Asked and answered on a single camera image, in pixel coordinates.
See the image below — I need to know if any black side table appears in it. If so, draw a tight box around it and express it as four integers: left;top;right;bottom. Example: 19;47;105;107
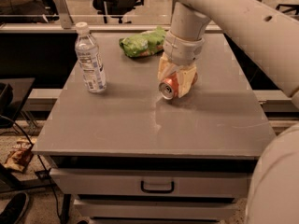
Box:
0;77;35;128

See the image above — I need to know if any lower grey drawer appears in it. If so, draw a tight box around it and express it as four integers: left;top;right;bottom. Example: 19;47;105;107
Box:
74;199;236;220

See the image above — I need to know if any clear plastic water bottle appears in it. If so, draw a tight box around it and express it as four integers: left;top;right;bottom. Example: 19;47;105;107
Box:
75;22;107;93

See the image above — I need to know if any brown snack bag on floor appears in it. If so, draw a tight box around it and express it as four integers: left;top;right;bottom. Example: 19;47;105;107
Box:
4;138;33;173

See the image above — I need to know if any seated person in background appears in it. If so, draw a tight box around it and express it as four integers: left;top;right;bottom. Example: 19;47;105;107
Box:
0;0;51;23

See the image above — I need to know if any black floor cable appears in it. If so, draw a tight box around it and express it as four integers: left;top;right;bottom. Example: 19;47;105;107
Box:
0;114;64;221

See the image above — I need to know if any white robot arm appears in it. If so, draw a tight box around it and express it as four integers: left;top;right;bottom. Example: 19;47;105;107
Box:
158;0;299;224

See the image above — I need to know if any black shoe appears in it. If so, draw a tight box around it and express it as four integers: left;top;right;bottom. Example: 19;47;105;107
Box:
0;192;29;224

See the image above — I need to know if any grey drawer cabinet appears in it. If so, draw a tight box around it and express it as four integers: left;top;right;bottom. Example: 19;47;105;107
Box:
34;34;275;224

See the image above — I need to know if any green chip bag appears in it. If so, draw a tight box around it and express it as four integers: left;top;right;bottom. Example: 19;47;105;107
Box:
119;26;166;58

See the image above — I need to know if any red coke can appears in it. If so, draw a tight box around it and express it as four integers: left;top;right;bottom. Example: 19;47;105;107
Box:
158;72;198;101

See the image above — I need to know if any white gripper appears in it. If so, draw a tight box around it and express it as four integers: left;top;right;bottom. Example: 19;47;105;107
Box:
157;31;205;98

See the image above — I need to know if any top drawer with black handle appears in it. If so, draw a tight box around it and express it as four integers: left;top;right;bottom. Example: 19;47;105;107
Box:
50;168;250;198

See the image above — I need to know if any left metal bracket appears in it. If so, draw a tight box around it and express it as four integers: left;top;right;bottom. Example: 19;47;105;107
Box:
53;0;73;29

